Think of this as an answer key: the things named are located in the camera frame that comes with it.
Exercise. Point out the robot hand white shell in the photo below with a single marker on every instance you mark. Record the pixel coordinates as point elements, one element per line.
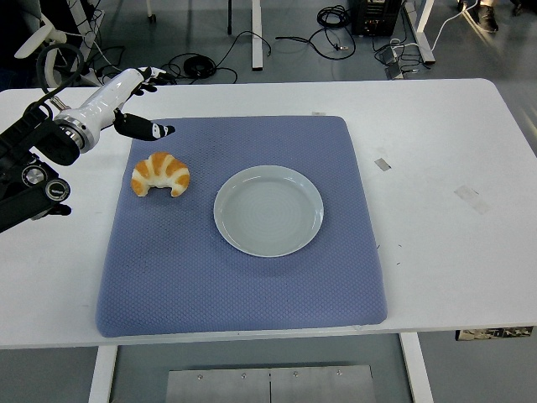
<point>109,94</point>

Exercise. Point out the croissant bread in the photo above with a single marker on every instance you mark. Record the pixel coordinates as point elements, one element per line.
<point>161,168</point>

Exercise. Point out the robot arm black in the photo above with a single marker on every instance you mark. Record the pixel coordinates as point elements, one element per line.
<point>25,142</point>

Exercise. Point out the white office chair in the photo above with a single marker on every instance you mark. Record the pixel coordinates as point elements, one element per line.
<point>35,40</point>

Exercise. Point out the black pole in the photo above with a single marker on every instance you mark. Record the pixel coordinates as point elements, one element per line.
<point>230,17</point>

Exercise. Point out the white desk leg with foot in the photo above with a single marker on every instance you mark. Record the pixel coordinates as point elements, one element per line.
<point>257,38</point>
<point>424,38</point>

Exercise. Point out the blue quilted mat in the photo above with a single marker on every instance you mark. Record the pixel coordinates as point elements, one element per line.
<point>176,260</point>

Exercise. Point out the grey round plate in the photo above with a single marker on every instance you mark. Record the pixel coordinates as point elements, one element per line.
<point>268,212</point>

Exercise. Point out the black equipment box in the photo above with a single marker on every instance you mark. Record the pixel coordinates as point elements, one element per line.
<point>373,17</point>

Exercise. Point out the white table leg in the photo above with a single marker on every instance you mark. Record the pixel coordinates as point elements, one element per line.
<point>415,369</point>
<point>102,373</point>

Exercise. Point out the small grey tape piece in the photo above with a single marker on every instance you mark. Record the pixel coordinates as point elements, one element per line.
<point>383,164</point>

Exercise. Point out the grey foot pedal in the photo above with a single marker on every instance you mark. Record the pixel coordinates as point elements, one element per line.
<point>394,72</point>
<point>390,54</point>

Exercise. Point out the clear tape patch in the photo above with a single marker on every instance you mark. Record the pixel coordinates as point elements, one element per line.
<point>472,198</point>

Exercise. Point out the person's foot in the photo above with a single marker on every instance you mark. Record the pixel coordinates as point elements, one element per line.
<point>517,7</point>
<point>487,17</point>

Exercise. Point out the white desk frame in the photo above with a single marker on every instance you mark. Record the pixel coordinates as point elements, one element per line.
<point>90,38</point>

